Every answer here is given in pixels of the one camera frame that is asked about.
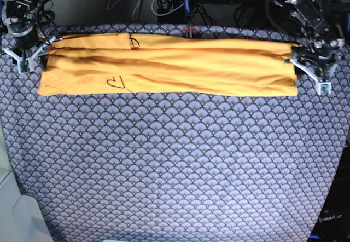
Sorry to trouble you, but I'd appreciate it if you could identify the white plastic bin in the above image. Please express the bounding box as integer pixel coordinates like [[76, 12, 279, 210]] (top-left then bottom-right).
[[0, 132, 54, 242]]

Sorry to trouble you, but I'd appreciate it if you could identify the black OpenArm box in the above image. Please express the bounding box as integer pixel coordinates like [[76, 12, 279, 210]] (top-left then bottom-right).
[[308, 147, 349, 241]]

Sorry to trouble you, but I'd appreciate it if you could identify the blue fan-patterned tablecloth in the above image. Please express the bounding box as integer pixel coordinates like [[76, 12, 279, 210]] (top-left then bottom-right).
[[0, 22, 350, 242]]

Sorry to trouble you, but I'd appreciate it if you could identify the yellow T-shirt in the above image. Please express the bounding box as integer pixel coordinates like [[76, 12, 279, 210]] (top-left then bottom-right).
[[38, 33, 298, 97]]

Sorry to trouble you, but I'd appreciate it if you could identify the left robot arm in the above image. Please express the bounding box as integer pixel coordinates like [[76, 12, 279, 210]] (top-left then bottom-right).
[[270, 0, 345, 95]]

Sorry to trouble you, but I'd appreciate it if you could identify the red table clamp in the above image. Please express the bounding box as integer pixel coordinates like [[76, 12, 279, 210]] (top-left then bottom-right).
[[185, 25, 194, 38]]

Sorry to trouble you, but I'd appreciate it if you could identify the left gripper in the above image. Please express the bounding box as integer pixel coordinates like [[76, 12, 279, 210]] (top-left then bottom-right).
[[284, 44, 341, 94]]

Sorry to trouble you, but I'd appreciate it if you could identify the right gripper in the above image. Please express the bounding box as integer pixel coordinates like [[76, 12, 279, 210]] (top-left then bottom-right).
[[3, 30, 62, 73]]

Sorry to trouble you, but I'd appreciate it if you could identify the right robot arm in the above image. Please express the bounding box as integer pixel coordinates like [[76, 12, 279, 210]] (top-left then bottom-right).
[[1, 0, 62, 73]]

